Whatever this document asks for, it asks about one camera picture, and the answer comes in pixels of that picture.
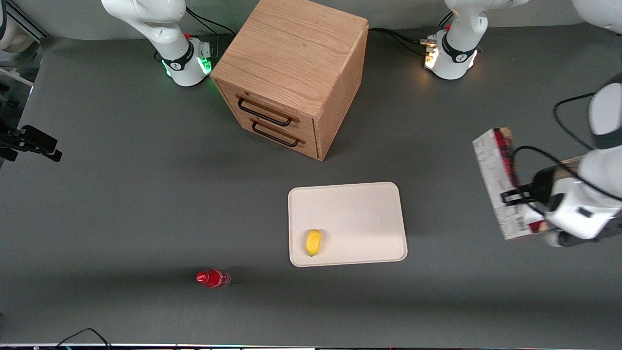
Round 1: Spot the white plastic tray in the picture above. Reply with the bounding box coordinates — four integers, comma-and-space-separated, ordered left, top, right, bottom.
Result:
288, 182, 408, 268

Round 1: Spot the red cookie box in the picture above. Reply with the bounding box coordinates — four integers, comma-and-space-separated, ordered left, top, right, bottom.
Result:
472, 127, 552, 241

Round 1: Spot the black base cable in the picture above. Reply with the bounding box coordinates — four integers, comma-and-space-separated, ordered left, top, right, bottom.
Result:
185, 7, 236, 60
368, 27, 429, 55

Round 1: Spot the black metal drawer handle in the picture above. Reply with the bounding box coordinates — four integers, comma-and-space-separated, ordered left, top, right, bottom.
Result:
237, 95, 295, 127
251, 120, 301, 148

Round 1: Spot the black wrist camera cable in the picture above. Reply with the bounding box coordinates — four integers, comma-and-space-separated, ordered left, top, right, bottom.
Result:
512, 145, 622, 217

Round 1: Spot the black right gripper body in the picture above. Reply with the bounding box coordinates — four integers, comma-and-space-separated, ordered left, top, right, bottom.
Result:
0, 124, 63, 163

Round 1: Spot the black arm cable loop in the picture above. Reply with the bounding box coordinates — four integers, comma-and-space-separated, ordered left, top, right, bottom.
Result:
553, 91, 598, 151

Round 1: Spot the yellow lemon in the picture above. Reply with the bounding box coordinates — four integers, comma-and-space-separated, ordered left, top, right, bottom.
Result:
305, 229, 323, 258

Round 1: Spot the aluminium frame rail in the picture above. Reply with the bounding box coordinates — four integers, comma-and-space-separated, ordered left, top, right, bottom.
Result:
4, 0, 50, 40

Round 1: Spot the black left base cable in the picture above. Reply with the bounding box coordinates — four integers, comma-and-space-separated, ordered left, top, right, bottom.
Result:
368, 27, 429, 55

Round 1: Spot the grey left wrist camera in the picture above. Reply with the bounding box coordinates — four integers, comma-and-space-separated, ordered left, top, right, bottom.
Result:
544, 226, 622, 249

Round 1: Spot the red soda bottle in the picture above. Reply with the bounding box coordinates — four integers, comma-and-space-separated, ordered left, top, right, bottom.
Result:
196, 269, 231, 289

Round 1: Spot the wooden two-drawer cabinet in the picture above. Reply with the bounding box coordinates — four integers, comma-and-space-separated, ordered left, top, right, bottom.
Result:
210, 0, 370, 161

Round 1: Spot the black right base cable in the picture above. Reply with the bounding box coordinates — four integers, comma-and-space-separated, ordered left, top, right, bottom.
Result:
185, 7, 236, 60

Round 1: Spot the thin black table cable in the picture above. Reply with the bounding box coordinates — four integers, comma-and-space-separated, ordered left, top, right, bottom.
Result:
49, 328, 113, 350

